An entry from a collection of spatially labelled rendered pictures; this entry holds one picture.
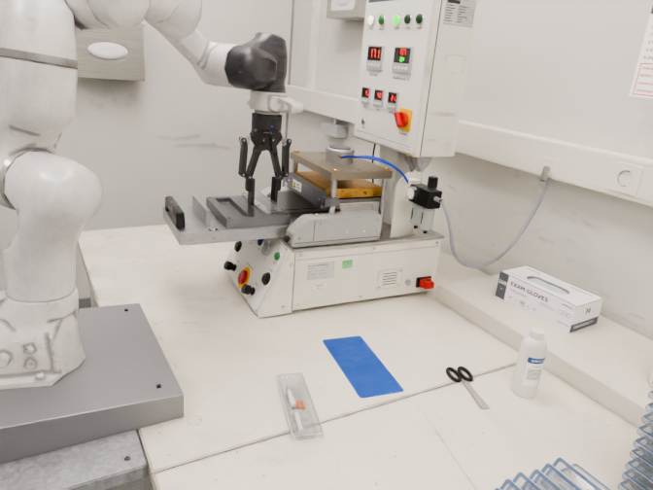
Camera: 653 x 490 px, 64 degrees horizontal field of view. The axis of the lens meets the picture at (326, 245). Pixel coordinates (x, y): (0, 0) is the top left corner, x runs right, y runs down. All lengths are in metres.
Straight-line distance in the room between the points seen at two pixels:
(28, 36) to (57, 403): 0.57
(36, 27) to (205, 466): 0.72
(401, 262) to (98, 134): 1.76
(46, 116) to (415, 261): 0.98
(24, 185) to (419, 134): 0.90
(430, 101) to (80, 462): 1.07
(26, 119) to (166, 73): 1.89
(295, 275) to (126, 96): 1.68
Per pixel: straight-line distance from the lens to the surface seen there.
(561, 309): 1.42
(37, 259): 0.99
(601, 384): 1.25
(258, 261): 1.42
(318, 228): 1.30
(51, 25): 0.95
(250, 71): 1.24
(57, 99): 0.95
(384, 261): 1.43
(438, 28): 1.39
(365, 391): 1.11
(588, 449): 1.13
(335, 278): 1.37
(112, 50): 2.62
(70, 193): 0.89
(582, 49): 1.62
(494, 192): 1.78
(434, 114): 1.41
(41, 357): 1.05
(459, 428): 1.07
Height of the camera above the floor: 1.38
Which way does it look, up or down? 20 degrees down
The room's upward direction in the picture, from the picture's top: 5 degrees clockwise
